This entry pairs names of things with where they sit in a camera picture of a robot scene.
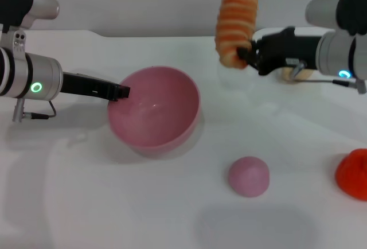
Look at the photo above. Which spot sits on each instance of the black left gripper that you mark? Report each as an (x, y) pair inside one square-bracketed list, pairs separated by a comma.
[(86, 85)]

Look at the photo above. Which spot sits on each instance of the red pleated bun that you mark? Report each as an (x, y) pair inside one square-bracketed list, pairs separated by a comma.
[(354, 174)]

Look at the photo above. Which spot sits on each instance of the beige round bread bun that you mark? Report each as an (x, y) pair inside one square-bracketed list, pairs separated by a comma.
[(304, 75)]

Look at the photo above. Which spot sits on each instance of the orange striped bread roll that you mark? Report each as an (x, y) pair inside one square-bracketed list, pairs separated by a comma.
[(235, 22)]

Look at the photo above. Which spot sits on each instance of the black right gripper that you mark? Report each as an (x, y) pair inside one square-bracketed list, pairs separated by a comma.
[(286, 48)]

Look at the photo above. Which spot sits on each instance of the pink round bun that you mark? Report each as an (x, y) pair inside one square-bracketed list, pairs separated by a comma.
[(248, 177)]

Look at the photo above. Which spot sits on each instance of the pink plastic bowl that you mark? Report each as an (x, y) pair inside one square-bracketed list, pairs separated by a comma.
[(160, 122)]

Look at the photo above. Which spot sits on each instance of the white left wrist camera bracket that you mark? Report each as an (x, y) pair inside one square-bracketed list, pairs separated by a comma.
[(20, 44)]

